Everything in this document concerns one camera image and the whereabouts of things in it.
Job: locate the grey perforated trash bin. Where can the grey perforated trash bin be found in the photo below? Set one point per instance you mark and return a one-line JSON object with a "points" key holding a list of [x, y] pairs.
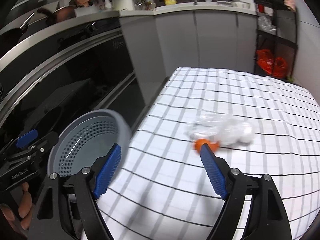
{"points": [[87, 138]]}

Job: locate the brown cooking pot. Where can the brown cooking pot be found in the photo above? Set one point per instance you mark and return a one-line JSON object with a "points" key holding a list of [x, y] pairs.
{"points": [[61, 14]]}

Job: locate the person's left hand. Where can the person's left hand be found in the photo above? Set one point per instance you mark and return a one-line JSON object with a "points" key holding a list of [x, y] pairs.
{"points": [[25, 211]]}

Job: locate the red plastic bag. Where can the red plastic bag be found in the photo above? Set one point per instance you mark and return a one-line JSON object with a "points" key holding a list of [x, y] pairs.
{"points": [[273, 66]]}

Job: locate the black built-in oven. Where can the black built-in oven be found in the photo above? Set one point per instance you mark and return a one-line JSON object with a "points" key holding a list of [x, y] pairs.
{"points": [[66, 75]]}

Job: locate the orange bottle cap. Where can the orange bottle cap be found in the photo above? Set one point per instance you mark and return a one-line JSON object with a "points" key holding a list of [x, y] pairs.
{"points": [[200, 142]]}

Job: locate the black metal shelf rack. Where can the black metal shelf rack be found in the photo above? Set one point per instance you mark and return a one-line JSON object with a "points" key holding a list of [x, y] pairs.
{"points": [[285, 43]]}

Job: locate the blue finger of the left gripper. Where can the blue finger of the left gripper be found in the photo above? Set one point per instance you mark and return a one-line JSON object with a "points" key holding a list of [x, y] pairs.
{"points": [[11, 152], [25, 139]]}

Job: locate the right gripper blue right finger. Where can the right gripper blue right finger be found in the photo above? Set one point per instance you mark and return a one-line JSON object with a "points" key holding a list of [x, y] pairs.
{"points": [[213, 171]]}

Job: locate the red checkered cloth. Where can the red checkered cloth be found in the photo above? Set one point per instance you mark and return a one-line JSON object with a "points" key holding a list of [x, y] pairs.
{"points": [[290, 4]]}

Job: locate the grey kitchen cabinets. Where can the grey kitchen cabinets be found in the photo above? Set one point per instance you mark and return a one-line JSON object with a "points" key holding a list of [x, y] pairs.
{"points": [[162, 40]]}

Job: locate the clear plastic bag on shelf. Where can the clear plastic bag on shelf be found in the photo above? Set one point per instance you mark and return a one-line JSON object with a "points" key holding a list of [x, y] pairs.
{"points": [[265, 24]]}

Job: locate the clear plastic bag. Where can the clear plastic bag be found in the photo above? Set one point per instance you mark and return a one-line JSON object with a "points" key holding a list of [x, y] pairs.
{"points": [[265, 24], [223, 128]]}

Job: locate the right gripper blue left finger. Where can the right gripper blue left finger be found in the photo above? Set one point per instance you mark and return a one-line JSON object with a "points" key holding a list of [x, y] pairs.
{"points": [[107, 170]]}

